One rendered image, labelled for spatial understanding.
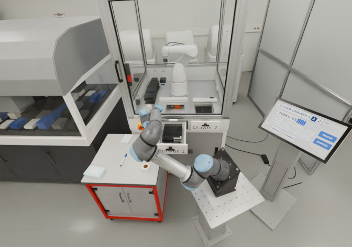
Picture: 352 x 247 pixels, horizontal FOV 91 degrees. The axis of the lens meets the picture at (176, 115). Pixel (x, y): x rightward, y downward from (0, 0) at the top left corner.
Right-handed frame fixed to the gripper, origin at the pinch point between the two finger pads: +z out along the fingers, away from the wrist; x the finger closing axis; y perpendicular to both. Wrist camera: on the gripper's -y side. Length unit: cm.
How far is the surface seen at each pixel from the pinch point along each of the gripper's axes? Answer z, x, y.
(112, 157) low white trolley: 5.7, -34.7, 8.5
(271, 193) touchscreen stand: 66, 119, 46
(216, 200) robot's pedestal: 6, 42, 69
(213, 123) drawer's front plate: -9, 64, 3
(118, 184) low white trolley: 7.5, -28.8, 37.3
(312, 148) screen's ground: -18, 117, 61
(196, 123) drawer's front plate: -8.6, 48.8, -1.1
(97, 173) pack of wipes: 1, -44, 28
